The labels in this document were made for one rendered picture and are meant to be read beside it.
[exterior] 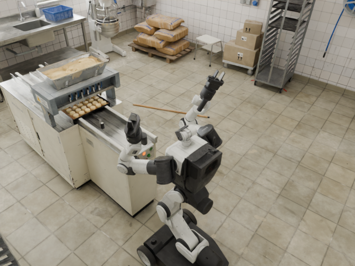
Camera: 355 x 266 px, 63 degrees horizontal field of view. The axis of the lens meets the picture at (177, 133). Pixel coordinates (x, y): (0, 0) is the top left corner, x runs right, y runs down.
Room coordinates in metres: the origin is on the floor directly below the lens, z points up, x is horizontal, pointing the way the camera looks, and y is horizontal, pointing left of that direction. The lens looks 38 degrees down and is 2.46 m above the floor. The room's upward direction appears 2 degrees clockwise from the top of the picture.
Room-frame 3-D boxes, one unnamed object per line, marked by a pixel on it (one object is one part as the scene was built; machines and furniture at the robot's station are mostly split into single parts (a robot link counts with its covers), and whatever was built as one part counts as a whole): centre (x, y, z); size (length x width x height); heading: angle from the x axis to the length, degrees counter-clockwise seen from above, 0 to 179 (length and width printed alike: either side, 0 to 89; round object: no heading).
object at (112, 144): (2.35, 1.12, 0.87); 2.01 x 0.03 x 0.07; 49
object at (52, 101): (2.38, 0.94, 1.01); 0.72 x 0.33 x 0.34; 139
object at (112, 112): (2.56, 0.93, 0.87); 2.01 x 0.03 x 0.07; 49
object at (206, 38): (5.54, -0.59, 0.23); 0.45 x 0.45 x 0.46; 45
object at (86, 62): (2.38, 0.94, 1.28); 0.54 x 0.27 x 0.06; 139
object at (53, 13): (5.12, 2.10, 0.95); 0.40 x 0.30 x 0.14; 146
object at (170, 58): (5.92, 0.38, 0.06); 1.20 x 0.80 x 0.11; 56
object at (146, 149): (1.81, 0.29, 0.77); 0.24 x 0.04 x 0.14; 139
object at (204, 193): (1.32, -0.12, 0.89); 0.28 x 0.13 x 0.18; 48
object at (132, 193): (2.05, 0.56, 0.45); 0.70 x 0.34 x 0.90; 49
